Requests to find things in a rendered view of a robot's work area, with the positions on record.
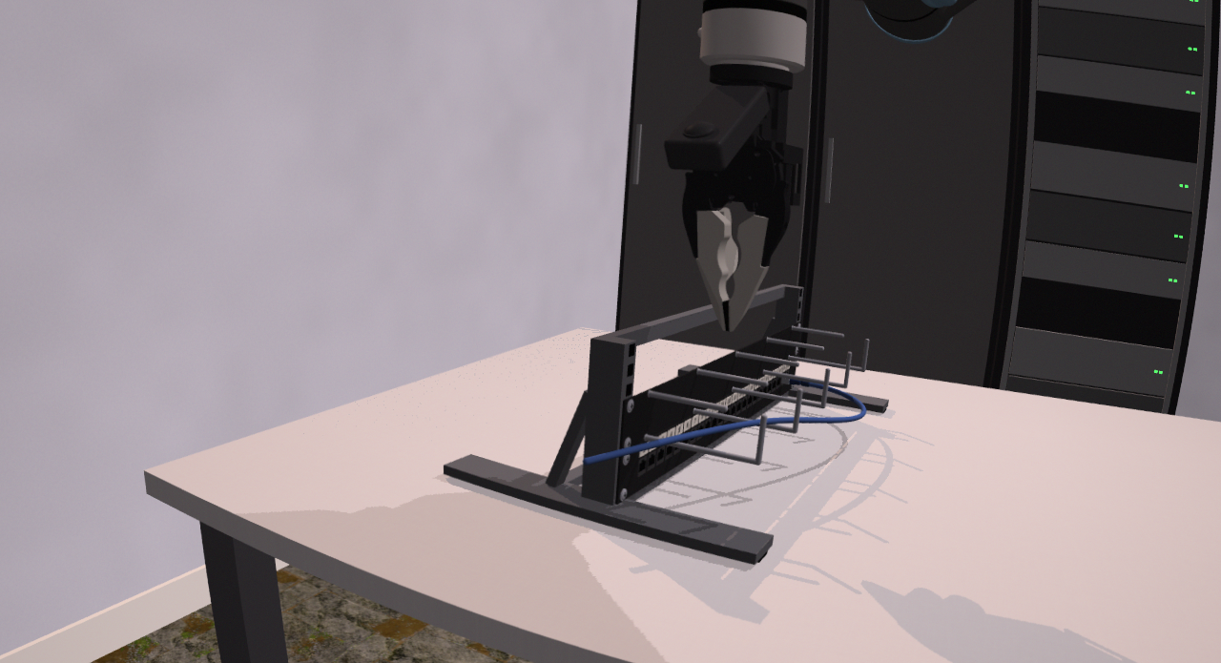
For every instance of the black metal rack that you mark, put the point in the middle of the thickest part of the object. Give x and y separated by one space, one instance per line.
616 419

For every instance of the blue network cable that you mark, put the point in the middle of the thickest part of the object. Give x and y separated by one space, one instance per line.
722 428

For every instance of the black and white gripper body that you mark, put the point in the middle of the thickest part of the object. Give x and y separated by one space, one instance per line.
758 157

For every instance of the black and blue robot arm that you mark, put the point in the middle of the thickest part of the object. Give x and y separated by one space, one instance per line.
772 33

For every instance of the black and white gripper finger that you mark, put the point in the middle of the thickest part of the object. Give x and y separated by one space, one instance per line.
758 237
715 251

